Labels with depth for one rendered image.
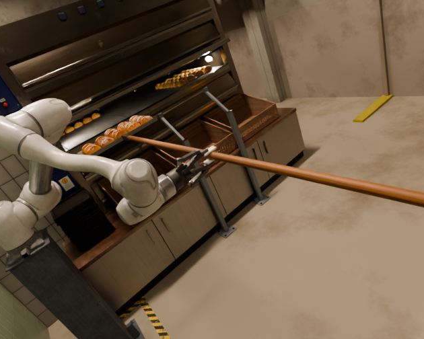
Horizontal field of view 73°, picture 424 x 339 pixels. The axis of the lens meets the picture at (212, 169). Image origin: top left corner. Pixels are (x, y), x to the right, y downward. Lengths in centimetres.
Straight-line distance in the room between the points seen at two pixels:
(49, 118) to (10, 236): 67
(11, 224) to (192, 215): 129
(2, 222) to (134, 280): 109
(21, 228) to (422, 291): 213
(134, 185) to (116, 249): 143
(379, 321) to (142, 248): 157
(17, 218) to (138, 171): 99
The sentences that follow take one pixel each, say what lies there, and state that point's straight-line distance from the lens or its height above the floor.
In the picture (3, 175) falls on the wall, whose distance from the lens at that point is 252.
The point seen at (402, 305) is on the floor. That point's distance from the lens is 199.
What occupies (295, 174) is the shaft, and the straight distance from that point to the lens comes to 83.
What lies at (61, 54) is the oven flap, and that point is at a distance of 254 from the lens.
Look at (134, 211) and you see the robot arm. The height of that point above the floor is 121.
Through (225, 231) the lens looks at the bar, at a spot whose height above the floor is 2.
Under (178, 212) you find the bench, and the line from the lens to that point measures 234.
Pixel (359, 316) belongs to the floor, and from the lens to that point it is 194.
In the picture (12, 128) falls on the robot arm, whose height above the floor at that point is 158.
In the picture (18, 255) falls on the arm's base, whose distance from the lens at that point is 176.
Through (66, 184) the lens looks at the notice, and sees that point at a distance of 253.
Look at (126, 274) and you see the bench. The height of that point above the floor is 29.
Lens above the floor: 165
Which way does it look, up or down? 26 degrees down
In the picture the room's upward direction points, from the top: 24 degrees counter-clockwise
